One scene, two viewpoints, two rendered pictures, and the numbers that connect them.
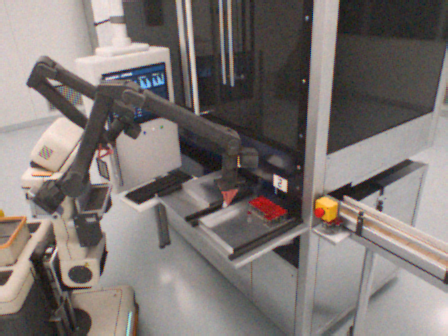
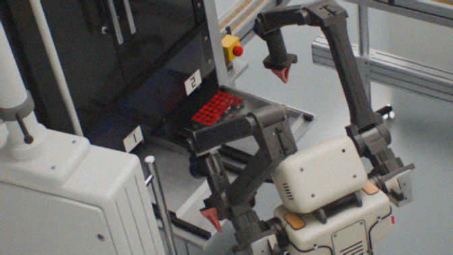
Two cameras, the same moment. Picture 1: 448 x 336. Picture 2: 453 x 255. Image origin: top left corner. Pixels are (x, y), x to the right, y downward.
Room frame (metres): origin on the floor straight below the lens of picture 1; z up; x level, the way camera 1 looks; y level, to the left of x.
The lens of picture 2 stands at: (1.95, 2.21, 2.94)
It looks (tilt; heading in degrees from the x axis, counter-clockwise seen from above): 41 degrees down; 256
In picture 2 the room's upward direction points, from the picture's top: 10 degrees counter-clockwise
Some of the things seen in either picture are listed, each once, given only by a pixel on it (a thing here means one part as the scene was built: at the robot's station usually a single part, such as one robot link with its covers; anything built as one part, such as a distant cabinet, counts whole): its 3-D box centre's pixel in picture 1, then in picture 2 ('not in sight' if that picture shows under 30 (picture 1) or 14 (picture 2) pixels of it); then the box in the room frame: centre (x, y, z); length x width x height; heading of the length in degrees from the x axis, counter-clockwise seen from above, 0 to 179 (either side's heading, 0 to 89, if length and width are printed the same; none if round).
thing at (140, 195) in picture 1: (160, 185); not in sight; (1.85, 0.38, 0.82); 0.40 x 0.14 x 0.02; 135
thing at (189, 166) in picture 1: (190, 174); not in sight; (2.14, 0.23, 0.73); 1.98 x 0.01 x 0.25; 34
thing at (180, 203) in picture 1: (231, 207); (207, 155); (1.48, -0.02, 0.87); 0.70 x 0.48 x 0.02; 34
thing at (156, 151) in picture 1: (133, 116); (71, 253); (2.01, 0.51, 1.19); 0.50 x 0.19 x 0.78; 135
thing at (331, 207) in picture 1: (327, 208); (227, 47); (1.24, -0.42, 0.99); 0.08 x 0.07 x 0.07; 124
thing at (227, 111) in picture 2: (261, 213); (223, 115); (1.37, -0.16, 0.90); 0.18 x 0.02 x 0.05; 34
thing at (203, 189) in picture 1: (222, 185); (160, 174); (1.66, 0.01, 0.90); 0.34 x 0.26 x 0.04; 124
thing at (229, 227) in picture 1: (246, 221); (243, 124); (1.32, -0.09, 0.90); 0.34 x 0.26 x 0.04; 124
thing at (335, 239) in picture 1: (334, 230); (225, 69); (1.26, -0.46, 0.87); 0.14 x 0.13 x 0.02; 124
